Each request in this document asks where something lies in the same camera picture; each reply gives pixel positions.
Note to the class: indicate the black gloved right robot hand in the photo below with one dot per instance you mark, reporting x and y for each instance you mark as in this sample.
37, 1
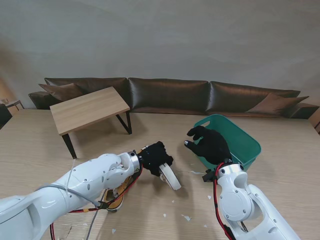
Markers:
212, 147

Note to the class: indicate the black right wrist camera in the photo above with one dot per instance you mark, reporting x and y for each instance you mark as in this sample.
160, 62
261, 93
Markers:
208, 176

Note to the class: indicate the small wooden black-legged bench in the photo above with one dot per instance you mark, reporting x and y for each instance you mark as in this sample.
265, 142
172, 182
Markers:
87, 110

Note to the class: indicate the green plastic basket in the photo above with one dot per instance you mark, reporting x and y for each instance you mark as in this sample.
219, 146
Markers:
245, 142

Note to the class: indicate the light wooden cabinet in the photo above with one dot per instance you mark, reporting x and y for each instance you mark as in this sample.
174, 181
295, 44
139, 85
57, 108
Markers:
315, 121

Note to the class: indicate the small wooden side table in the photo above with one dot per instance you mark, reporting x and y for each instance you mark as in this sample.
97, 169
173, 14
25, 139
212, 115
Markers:
15, 103

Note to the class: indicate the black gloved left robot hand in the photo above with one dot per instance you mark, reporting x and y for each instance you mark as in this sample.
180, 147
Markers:
155, 155

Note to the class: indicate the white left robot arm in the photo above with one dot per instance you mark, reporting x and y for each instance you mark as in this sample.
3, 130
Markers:
87, 175

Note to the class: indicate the dark brown leather sofa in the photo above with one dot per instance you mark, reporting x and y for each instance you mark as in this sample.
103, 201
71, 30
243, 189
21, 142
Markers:
170, 95

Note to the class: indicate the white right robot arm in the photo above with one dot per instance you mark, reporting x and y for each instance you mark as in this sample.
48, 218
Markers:
240, 200

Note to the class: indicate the brown sofa cushion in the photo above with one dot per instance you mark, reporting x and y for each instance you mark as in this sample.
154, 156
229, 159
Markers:
60, 91
275, 103

